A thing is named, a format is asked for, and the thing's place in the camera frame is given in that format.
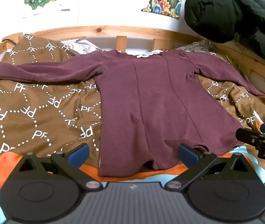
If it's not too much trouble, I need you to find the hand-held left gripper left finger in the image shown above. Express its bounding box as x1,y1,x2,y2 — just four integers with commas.
17,143,103,191

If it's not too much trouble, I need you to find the black padded jacket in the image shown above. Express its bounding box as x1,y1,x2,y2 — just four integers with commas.
184,0,265,62

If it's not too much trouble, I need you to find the white wall cable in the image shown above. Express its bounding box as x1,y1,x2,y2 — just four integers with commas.
77,0,86,27

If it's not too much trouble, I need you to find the brown printed blanket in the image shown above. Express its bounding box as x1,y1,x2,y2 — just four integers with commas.
0,33,265,224

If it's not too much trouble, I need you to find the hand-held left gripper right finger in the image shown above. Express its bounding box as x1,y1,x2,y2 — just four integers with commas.
165,143,252,191

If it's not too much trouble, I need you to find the maroon long-sleeve shirt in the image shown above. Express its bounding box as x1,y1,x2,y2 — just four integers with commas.
0,49,265,177

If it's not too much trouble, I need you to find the wooden bed frame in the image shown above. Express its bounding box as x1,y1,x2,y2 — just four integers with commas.
0,26,265,99

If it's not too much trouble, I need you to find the white patterned bedsheet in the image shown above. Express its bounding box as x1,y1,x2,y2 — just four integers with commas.
0,38,213,62

